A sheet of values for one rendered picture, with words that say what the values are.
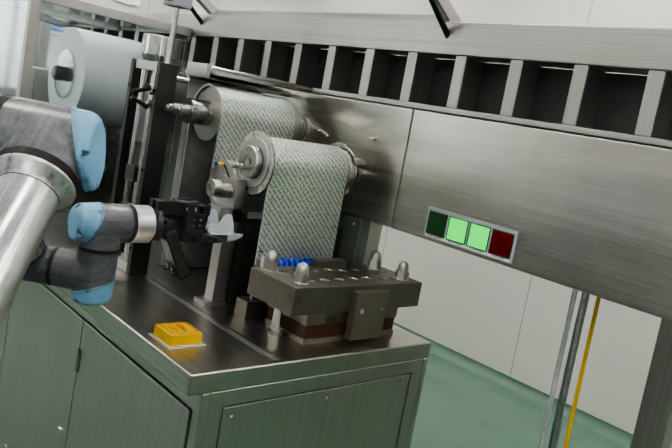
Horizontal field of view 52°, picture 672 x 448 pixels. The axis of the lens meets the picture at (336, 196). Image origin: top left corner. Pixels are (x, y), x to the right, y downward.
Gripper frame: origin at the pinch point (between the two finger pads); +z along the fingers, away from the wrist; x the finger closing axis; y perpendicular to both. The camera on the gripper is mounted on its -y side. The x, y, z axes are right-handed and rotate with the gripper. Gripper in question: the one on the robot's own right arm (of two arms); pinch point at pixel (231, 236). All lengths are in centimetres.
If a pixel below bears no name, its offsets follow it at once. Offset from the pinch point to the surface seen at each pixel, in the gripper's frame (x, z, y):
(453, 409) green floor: 78, 210, -107
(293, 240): 0.2, 17.9, -0.8
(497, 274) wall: 108, 274, -44
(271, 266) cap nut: -7.8, 6.2, -4.9
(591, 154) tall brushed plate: -58, 40, 30
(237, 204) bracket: 7.3, 5.4, 5.9
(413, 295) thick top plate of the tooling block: -19.3, 41.6, -9.5
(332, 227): 0.1, 29.7, 2.7
